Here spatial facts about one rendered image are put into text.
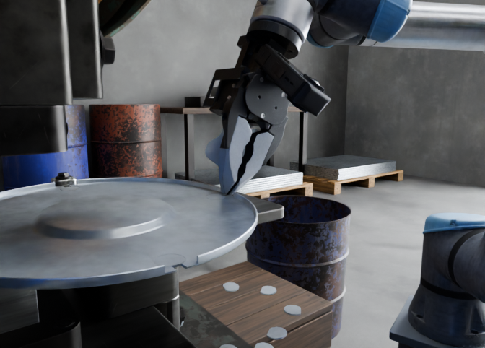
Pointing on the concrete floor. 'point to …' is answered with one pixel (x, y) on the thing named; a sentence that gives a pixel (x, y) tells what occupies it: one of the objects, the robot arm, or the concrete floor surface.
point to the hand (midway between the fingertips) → (233, 185)
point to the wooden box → (263, 307)
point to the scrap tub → (306, 248)
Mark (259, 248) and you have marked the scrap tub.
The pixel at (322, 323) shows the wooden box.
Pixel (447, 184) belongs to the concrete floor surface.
